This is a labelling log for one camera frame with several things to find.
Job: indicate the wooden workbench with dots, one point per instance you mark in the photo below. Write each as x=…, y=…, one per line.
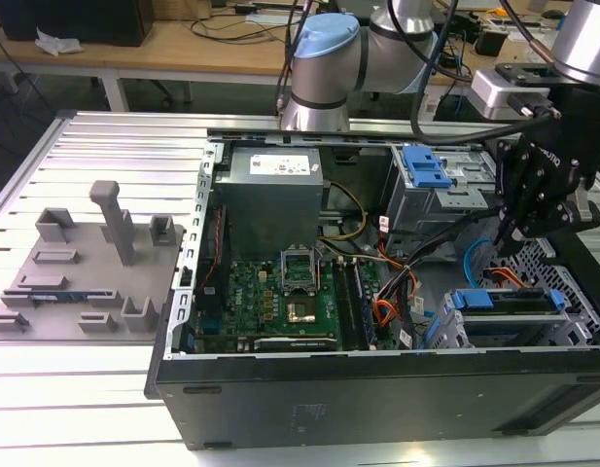
x=183, y=53

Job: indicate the green motherboard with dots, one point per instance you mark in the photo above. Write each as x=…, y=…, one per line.
x=251, y=292

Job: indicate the grey power supply unit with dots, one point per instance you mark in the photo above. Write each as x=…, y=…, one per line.
x=270, y=204

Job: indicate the silver optical drive cage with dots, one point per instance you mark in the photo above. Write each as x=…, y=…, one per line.
x=440, y=209

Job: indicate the blue drive latch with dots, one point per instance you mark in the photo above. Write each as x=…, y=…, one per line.
x=426, y=168

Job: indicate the grey parts rack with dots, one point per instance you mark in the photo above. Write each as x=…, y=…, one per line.
x=85, y=272

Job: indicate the silver disk bay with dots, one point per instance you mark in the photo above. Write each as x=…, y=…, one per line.
x=581, y=297

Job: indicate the black box on desk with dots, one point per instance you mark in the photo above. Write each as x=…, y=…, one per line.
x=71, y=19

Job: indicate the black PC case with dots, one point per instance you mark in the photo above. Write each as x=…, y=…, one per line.
x=328, y=404

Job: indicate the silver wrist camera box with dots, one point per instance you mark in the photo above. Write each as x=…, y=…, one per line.
x=494, y=92

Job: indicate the black RAM slot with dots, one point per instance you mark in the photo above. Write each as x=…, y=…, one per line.
x=366, y=301
x=345, y=306
x=353, y=306
x=360, y=304

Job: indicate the crumpled white paper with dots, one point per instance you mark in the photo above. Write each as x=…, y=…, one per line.
x=56, y=43

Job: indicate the green RAM stick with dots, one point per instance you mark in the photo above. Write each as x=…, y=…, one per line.
x=51, y=296

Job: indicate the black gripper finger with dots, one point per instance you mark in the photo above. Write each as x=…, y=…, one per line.
x=547, y=221
x=513, y=180

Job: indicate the black case fan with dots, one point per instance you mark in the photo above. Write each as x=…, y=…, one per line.
x=219, y=272

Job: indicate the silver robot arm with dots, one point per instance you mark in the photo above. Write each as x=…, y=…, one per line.
x=328, y=73

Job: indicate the black graphics card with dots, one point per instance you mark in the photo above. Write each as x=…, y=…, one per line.
x=294, y=344

